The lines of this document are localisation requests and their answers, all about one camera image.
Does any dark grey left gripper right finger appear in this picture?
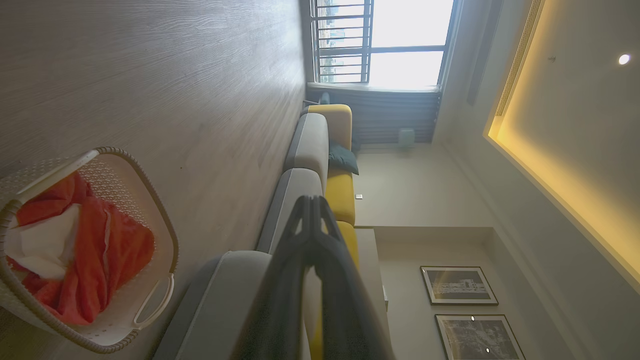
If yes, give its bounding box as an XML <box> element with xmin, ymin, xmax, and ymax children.
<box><xmin>313</xmin><ymin>196</ymin><xmax>396</xmax><ymax>360</ymax></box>

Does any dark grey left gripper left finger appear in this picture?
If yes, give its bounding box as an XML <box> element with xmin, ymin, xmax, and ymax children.
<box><xmin>235</xmin><ymin>196</ymin><xmax>314</xmax><ymax>360</ymax></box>

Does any red and white garment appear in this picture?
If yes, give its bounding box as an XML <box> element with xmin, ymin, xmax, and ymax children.
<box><xmin>7</xmin><ymin>172</ymin><xmax>156</xmax><ymax>326</ymax></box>

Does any beige side cabinet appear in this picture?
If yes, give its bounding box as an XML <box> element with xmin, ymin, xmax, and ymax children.
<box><xmin>356</xmin><ymin>227</ymin><xmax>392</xmax><ymax>353</ymax></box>

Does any black framed picture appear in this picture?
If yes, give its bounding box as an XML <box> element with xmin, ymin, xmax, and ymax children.
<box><xmin>435</xmin><ymin>314</ymin><xmax>527</xmax><ymax>360</ymax></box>
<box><xmin>420</xmin><ymin>266</ymin><xmax>499</xmax><ymax>306</ymax></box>

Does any dark teal cushion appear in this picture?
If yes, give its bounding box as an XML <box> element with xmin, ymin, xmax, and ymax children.
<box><xmin>328</xmin><ymin>140</ymin><xmax>360</xmax><ymax>176</ymax></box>

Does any white plastic laundry basket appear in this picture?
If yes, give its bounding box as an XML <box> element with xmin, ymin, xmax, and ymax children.
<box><xmin>0</xmin><ymin>146</ymin><xmax>180</xmax><ymax>355</ymax></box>

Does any dark metal window railing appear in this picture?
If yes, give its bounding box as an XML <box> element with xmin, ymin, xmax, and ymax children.
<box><xmin>312</xmin><ymin>0</ymin><xmax>374</xmax><ymax>84</ymax></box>

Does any large window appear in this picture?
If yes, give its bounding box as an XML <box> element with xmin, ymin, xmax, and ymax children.
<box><xmin>310</xmin><ymin>0</ymin><xmax>458</xmax><ymax>92</ymax></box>

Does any grey slatted wall panel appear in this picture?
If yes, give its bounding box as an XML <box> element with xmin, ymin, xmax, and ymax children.
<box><xmin>307</xmin><ymin>84</ymin><xmax>444</xmax><ymax>146</ymax></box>

